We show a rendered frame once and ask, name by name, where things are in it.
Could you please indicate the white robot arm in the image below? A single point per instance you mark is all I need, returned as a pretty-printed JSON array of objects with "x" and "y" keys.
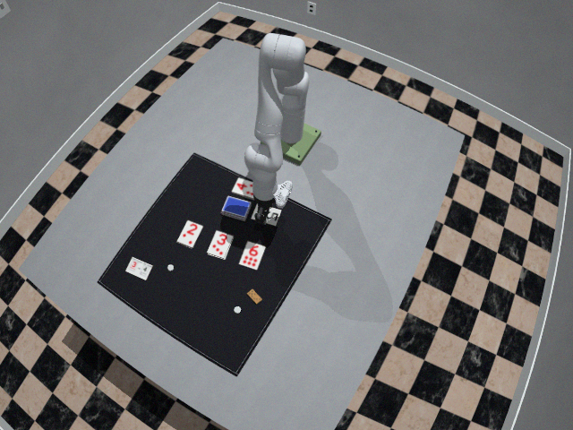
[{"x": 277, "y": 119}]

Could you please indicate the black square mat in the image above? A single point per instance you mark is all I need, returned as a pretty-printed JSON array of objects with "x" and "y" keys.
[
  {"x": 197, "y": 299},
  {"x": 275, "y": 310}
]

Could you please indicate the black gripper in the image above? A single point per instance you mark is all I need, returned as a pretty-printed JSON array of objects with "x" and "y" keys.
[{"x": 260, "y": 217}]

